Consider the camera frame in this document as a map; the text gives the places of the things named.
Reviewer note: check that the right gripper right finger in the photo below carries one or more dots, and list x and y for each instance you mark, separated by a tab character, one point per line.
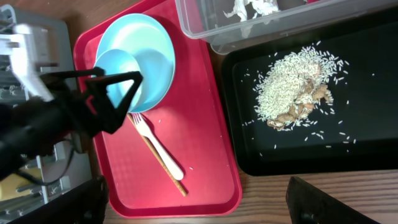
308	204

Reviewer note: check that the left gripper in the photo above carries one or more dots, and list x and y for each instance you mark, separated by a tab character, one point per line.
69	110

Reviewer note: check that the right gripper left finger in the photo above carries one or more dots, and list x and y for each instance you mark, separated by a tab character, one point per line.
83	204

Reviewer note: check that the green bowl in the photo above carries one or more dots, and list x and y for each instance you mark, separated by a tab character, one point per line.
117	61

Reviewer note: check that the white plastic fork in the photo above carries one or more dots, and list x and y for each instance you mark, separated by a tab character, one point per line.
144	129

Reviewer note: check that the light blue plate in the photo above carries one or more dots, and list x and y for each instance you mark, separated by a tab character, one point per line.
149	43

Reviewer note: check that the wooden chopstick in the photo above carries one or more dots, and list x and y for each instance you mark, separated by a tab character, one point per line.
152	149

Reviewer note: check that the rice and food scraps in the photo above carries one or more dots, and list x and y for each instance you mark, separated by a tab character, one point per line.
290	100

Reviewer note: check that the white tissue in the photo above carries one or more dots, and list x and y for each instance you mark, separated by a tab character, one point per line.
250	9

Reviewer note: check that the yellow cup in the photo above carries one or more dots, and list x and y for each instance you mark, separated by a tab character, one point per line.
14	186

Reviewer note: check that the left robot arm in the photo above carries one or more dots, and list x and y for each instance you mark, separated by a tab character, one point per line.
17	145

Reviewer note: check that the grey dishwasher rack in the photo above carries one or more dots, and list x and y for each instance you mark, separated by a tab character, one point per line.
43	174

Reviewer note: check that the red plastic tray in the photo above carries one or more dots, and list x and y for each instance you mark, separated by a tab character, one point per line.
189	122

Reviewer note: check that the black plastic tray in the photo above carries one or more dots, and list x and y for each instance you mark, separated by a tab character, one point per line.
357	132

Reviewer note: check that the clear plastic bin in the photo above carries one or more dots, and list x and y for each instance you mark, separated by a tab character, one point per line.
205	20

